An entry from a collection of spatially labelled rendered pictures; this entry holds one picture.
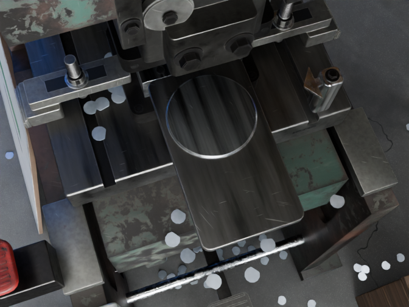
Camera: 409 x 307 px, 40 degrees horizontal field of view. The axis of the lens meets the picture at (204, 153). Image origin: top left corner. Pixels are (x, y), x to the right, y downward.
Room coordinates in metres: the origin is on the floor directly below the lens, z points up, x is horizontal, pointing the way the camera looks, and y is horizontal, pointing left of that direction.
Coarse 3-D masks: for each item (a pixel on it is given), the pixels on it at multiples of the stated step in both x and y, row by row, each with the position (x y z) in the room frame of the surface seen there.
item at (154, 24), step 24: (144, 0) 0.33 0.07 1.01; (168, 0) 0.33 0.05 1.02; (192, 0) 0.34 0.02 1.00; (216, 0) 0.36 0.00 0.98; (240, 0) 0.37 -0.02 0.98; (264, 0) 0.39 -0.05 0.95; (144, 24) 0.32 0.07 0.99; (168, 24) 0.32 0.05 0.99; (192, 24) 0.33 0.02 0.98; (216, 24) 0.34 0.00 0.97; (240, 24) 0.34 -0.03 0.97; (144, 48) 0.33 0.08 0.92; (168, 48) 0.32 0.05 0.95; (192, 48) 0.32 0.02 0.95; (216, 48) 0.33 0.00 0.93; (240, 48) 0.33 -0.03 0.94
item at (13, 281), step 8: (0, 240) 0.13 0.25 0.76; (0, 248) 0.12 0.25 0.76; (8, 248) 0.12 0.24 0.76; (0, 256) 0.11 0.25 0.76; (8, 256) 0.11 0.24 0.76; (0, 264) 0.10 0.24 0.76; (8, 264) 0.10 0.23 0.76; (0, 272) 0.09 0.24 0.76; (8, 272) 0.09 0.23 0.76; (16, 272) 0.09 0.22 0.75; (0, 280) 0.08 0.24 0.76; (8, 280) 0.08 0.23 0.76; (16, 280) 0.08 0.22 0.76; (0, 288) 0.07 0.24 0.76; (8, 288) 0.07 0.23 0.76
